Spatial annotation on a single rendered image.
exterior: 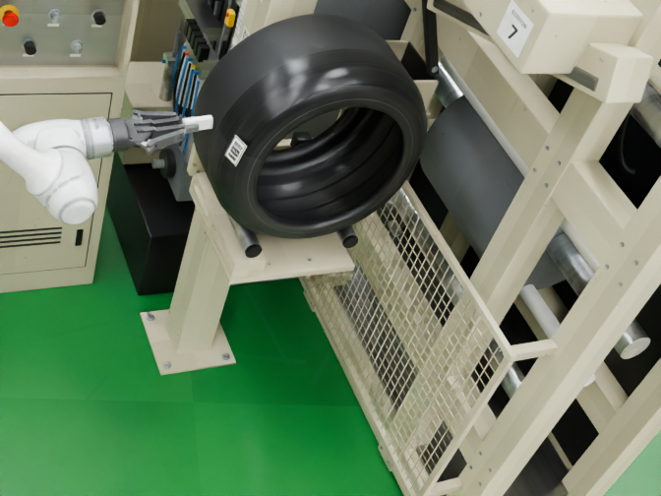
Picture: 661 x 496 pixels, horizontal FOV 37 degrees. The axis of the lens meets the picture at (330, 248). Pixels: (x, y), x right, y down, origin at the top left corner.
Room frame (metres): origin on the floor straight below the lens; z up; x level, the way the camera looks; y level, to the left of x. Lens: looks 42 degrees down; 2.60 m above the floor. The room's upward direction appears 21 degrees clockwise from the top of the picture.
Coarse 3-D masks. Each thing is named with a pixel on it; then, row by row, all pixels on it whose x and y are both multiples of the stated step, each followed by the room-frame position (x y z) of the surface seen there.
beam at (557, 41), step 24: (480, 0) 1.94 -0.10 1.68; (504, 0) 1.89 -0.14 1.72; (528, 0) 1.83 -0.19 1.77; (552, 0) 1.83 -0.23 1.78; (576, 0) 1.87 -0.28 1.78; (600, 0) 1.92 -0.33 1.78; (624, 0) 1.96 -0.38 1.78; (480, 24) 1.92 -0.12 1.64; (552, 24) 1.79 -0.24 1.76; (576, 24) 1.83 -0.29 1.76; (600, 24) 1.87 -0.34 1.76; (624, 24) 1.90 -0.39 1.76; (504, 48) 1.84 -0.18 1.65; (528, 48) 1.79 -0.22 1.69; (552, 48) 1.81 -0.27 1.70; (576, 48) 1.85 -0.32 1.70; (528, 72) 1.79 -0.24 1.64; (552, 72) 1.83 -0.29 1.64
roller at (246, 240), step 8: (232, 224) 1.86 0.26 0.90; (240, 224) 1.84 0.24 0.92; (240, 232) 1.82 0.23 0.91; (248, 232) 1.82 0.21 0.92; (240, 240) 1.81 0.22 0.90; (248, 240) 1.80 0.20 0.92; (256, 240) 1.81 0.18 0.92; (248, 248) 1.78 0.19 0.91; (256, 248) 1.79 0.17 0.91; (248, 256) 1.78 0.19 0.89; (256, 256) 1.79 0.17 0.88
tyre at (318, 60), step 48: (240, 48) 1.92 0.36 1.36; (288, 48) 1.91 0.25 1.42; (336, 48) 1.94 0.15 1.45; (384, 48) 2.06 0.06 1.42; (240, 96) 1.81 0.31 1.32; (288, 96) 1.80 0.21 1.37; (336, 96) 1.84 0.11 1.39; (384, 96) 1.92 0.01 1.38; (336, 144) 2.19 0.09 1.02; (384, 144) 2.16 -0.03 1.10; (240, 192) 1.74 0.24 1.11; (288, 192) 2.05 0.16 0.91; (336, 192) 2.07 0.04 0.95; (384, 192) 1.98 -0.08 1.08
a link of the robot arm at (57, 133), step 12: (48, 120) 1.59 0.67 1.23; (60, 120) 1.60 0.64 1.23; (72, 120) 1.61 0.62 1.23; (12, 132) 1.54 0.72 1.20; (24, 132) 1.53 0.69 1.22; (36, 132) 1.54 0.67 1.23; (48, 132) 1.55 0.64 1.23; (60, 132) 1.56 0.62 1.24; (72, 132) 1.57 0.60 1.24; (84, 132) 1.59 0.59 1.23; (36, 144) 1.52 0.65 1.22; (48, 144) 1.52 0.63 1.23; (60, 144) 1.52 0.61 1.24; (72, 144) 1.54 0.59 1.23; (84, 144) 1.58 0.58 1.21
